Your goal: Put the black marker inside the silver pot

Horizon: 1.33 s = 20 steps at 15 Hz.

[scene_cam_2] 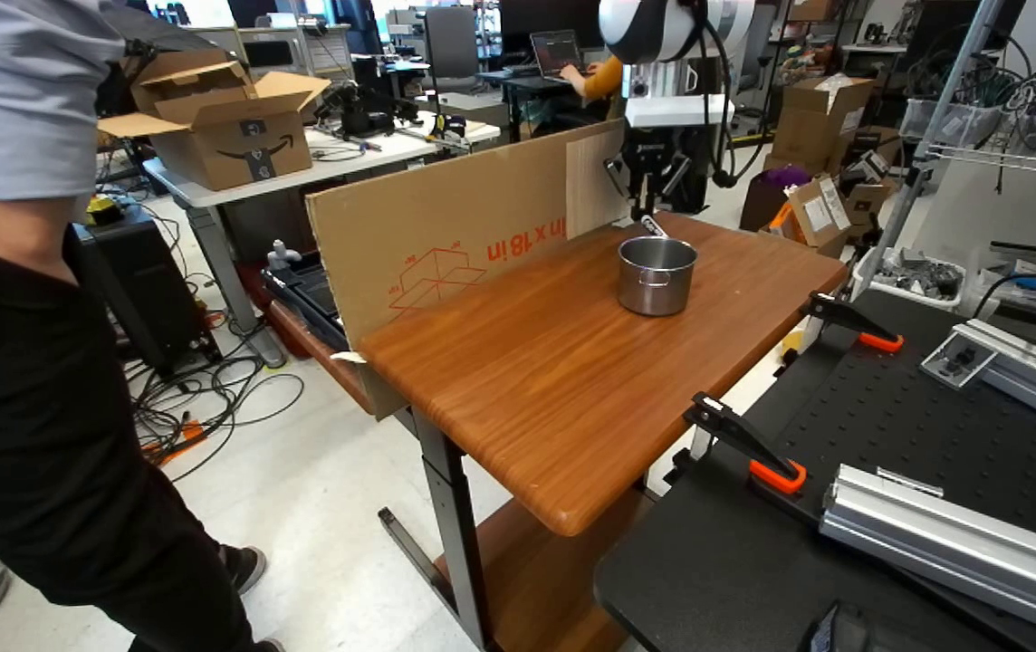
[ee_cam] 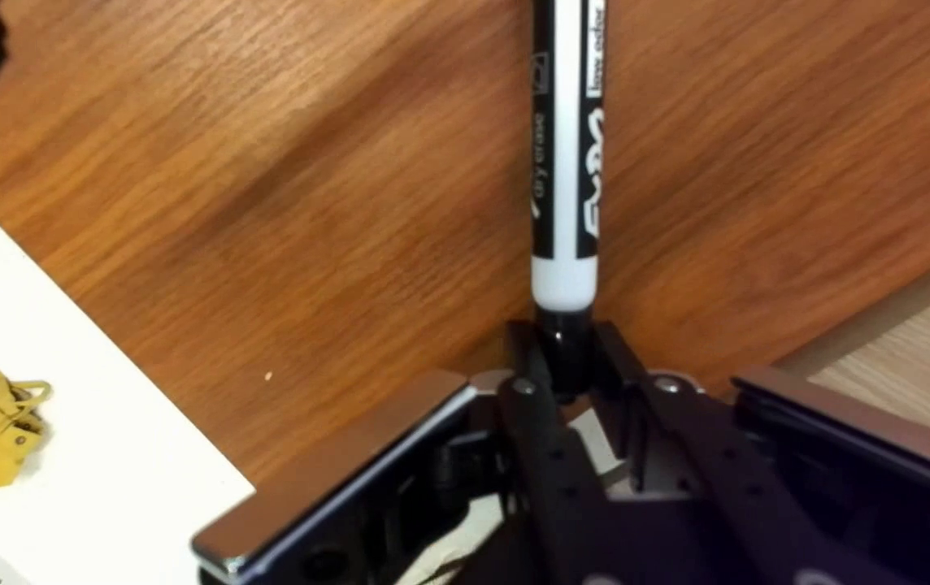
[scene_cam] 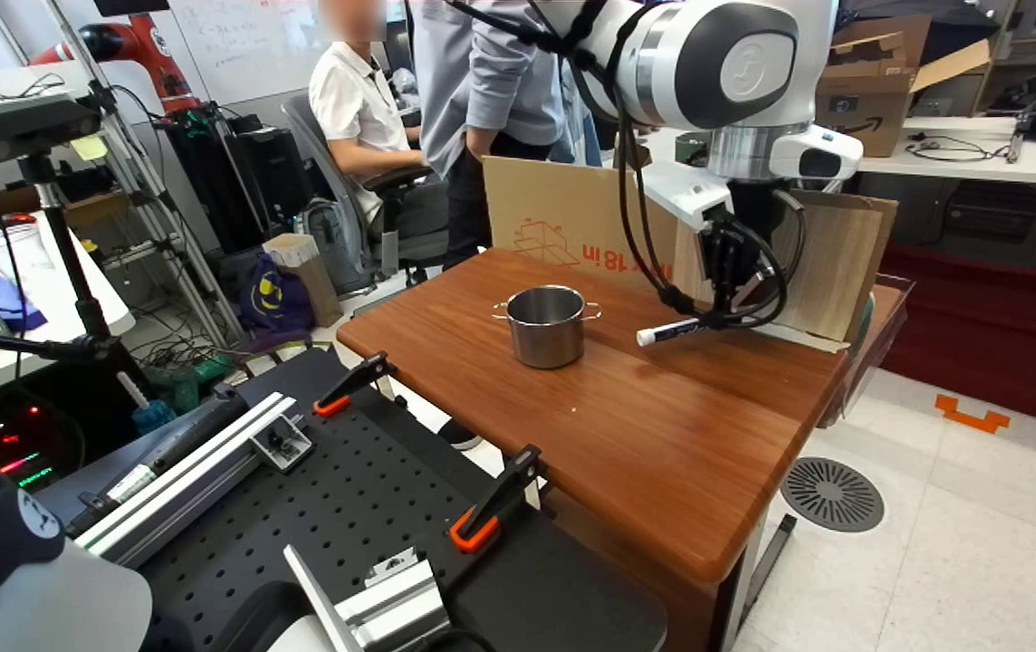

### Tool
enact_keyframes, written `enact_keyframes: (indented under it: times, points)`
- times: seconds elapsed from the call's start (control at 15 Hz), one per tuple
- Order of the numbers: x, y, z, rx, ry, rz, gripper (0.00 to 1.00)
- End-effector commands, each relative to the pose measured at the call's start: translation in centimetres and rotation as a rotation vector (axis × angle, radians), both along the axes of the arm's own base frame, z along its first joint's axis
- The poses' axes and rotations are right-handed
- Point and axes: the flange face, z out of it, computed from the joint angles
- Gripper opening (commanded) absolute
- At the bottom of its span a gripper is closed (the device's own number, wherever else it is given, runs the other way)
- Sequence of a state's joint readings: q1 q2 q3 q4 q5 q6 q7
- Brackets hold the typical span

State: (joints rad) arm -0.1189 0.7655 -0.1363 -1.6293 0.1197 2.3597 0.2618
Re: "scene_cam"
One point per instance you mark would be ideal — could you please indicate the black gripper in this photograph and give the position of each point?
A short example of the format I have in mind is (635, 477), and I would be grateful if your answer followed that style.
(739, 239)

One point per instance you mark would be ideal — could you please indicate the black marker with white label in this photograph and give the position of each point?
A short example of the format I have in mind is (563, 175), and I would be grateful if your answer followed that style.
(667, 331)

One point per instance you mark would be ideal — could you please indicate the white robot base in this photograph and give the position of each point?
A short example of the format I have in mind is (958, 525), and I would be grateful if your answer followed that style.
(23, 590)

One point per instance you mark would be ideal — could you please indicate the red robot arm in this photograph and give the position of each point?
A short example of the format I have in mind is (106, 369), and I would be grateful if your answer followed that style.
(142, 54)

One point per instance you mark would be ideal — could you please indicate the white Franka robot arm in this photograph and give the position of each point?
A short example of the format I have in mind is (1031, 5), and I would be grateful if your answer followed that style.
(711, 59)

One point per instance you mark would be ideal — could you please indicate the silver metal pot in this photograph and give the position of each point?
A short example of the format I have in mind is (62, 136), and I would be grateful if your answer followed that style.
(545, 337)

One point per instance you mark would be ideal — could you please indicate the light wood grain panel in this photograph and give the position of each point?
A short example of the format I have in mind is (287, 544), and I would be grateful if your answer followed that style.
(836, 271)

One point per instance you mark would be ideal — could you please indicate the brown wooden side board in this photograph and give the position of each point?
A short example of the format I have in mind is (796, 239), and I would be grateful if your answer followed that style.
(891, 317)

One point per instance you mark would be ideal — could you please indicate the printed cardboard sheet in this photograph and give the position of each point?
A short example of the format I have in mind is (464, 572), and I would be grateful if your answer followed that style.
(565, 218)

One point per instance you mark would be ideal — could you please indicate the open brown cardboard box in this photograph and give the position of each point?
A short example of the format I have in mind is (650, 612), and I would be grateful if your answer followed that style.
(891, 102)

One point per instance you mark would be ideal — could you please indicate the dark red cabinet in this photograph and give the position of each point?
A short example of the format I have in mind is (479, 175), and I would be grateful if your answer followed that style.
(1002, 326)

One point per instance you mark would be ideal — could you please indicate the black metal bar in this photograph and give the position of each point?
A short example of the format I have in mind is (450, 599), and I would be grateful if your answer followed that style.
(774, 565)

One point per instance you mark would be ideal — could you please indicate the white desk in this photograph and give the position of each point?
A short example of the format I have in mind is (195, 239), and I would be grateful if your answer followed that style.
(976, 164)

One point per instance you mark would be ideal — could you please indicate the black orange bar clamp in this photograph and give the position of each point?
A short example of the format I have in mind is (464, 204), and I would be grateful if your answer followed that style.
(350, 384)
(492, 502)

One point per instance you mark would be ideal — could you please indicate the grey office chair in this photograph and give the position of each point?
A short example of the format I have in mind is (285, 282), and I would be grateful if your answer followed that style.
(350, 204)

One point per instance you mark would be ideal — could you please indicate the seated person in white shirt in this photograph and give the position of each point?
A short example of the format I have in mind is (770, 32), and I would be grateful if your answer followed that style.
(356, 102)

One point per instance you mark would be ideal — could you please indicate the small tan cardboard box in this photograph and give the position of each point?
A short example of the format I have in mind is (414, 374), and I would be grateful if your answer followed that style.
(305, 271)

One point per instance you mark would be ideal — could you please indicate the black perforated breadboard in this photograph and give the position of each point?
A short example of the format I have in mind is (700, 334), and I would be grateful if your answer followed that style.
(350, 508)

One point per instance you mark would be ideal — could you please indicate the dark blue bag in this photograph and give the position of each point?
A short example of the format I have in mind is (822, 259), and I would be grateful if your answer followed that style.
(270, 294)

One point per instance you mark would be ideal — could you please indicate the black computer tower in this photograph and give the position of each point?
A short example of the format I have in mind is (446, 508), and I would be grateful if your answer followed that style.
(240, 175)

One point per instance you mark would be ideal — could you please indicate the white side table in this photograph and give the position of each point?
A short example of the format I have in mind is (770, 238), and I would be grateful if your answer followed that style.
(35, 312)

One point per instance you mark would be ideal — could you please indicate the black control box red lights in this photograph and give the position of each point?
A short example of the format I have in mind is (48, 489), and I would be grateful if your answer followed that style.
(23, 439)

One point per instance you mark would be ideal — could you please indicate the blue plastic object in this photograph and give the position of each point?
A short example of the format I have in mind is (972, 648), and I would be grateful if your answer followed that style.
(3, 297)

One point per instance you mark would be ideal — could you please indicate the short aluminium profile bracket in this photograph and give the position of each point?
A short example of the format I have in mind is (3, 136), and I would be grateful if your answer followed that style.
(384, 601)

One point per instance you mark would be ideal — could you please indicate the long aluminium profile rail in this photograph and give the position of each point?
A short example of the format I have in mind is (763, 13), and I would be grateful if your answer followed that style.
(192, 477)

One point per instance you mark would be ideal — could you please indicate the black tripod with camera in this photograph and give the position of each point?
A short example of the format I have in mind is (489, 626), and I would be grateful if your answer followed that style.
(23, 121)

